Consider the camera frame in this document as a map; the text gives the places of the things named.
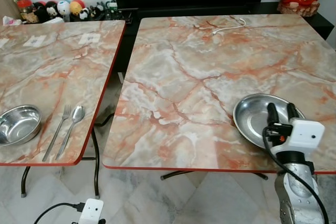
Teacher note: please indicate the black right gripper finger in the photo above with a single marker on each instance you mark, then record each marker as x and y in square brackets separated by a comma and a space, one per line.
[272, 114]
[292, 112]

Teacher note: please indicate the wide steel plate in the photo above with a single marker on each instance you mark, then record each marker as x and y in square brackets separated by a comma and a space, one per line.
[253, 116]

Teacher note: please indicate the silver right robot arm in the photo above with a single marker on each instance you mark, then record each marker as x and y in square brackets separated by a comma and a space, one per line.
[299, 192]

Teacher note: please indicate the steel fork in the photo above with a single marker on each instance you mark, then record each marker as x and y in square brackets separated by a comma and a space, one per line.
[58, 132]

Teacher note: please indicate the steel spoon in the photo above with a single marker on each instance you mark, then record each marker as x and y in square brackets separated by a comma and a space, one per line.
[77, 114]

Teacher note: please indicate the small steel bowl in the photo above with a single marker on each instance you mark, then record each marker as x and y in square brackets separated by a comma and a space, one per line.
[18, 125]

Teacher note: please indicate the white paper sticker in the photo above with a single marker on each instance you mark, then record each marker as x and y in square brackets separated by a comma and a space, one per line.
[89, 39]
[34, 41]

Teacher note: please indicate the small black white toy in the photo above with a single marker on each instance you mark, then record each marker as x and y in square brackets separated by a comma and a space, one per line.
[84, 14]

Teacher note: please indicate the orange yellow toy doll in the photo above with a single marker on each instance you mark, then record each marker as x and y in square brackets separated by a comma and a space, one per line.
[77, 6]

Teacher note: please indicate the white blue toy doll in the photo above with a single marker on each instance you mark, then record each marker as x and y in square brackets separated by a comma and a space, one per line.
[63, 8]

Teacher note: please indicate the panda toy doll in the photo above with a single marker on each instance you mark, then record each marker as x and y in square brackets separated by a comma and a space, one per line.
[51, 9]

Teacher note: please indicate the black toy doll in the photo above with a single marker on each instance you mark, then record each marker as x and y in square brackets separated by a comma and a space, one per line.
[39, 10]

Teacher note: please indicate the red capped jar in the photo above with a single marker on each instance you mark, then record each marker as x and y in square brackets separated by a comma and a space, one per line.
[26, 11]

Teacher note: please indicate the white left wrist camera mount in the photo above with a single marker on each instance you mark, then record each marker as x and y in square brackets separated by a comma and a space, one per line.
[91, 212]

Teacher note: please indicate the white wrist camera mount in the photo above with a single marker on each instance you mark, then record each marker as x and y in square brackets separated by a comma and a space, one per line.
[91, 212]
[306, 136]

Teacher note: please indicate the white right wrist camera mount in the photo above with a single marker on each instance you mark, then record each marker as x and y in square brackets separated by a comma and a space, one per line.
[306, 136]

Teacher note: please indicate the black table leg frame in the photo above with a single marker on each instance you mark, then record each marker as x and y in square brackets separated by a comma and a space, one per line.
[173, 174]
[96, 161]

